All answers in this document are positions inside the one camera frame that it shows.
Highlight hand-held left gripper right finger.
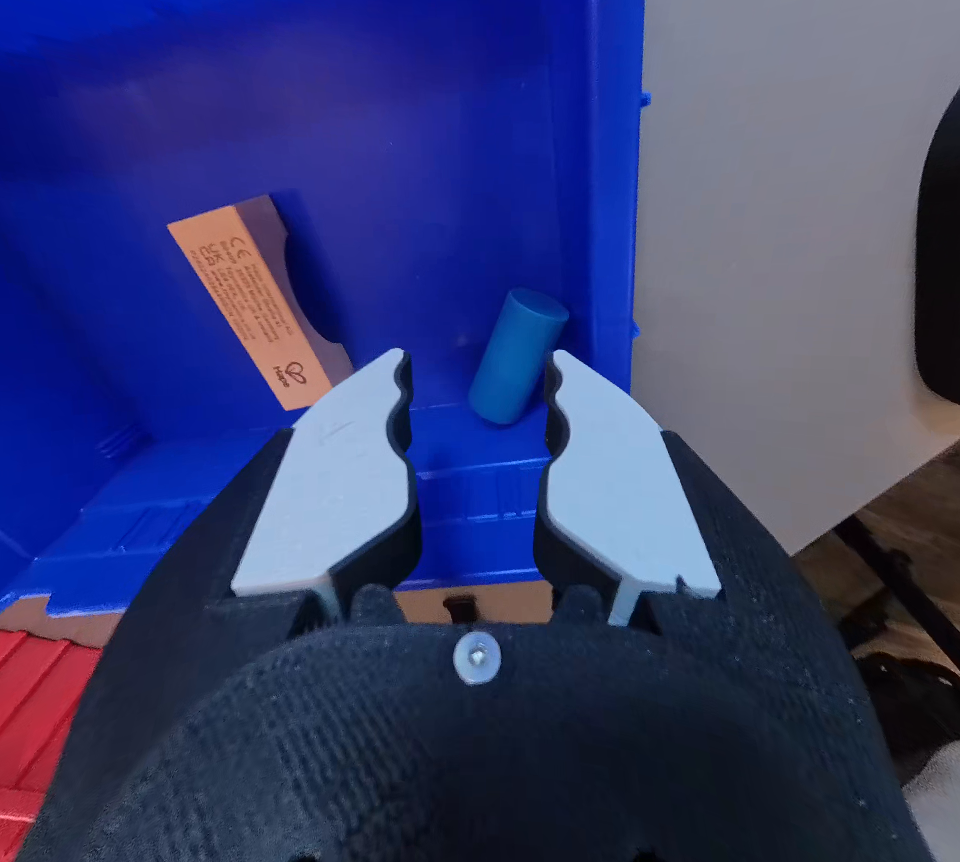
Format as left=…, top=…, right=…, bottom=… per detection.
left=536, top=350, right=724, bottom=620

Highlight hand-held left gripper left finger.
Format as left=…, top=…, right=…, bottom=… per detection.
left=233, top=348, right=424, bottom=611

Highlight blue wooden cylinder block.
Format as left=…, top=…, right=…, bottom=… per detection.
left=470, top=290, right=571, bottom=425

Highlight pale wooden arch block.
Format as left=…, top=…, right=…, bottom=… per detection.
left=168, top=195, right=355, bottom=410

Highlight blue plastic bin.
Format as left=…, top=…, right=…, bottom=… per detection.
left=0, top=0, right=654, bottom=623

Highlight red plastic bin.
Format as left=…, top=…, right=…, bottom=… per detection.
left=0, top=630, right=106, bottom=833

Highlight black wrist rest pad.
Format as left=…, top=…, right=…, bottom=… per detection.
left=915, top=90, right=960, bottom=406

